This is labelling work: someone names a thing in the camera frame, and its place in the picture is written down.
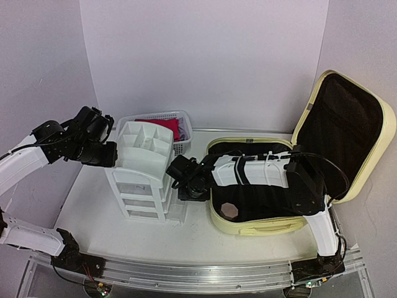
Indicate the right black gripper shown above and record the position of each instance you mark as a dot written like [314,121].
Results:
[183,195]

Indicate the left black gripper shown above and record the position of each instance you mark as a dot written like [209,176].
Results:
[110,158]

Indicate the white plastic drawer organizer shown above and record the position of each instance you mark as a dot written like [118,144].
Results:
[139,180]

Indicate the lilac shirt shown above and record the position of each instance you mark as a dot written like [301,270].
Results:
[183,130]

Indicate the red shirt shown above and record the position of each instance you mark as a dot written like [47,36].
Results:
[171,124]

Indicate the white perforated plastic basket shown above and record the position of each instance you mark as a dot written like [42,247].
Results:
[180,148]

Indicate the pale yellow hard-shell suitcase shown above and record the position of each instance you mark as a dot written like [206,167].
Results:
[338,141]

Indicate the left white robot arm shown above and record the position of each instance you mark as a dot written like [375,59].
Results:
[84,139]

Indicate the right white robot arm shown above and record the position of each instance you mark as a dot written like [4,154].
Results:
[273,180]

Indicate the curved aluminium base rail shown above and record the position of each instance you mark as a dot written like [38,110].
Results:
[185,261]

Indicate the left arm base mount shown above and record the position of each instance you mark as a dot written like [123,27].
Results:
[71,259]

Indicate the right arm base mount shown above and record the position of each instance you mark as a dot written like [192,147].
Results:
[316,268]

